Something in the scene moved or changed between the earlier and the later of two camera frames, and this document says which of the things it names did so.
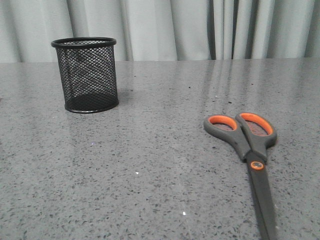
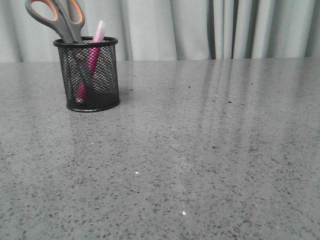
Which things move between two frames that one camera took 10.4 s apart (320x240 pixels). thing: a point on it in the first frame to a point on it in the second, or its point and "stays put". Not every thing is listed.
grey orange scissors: [253, 134] to [65, 24]
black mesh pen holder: [87, 69] stays put
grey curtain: [163, 30] stays put
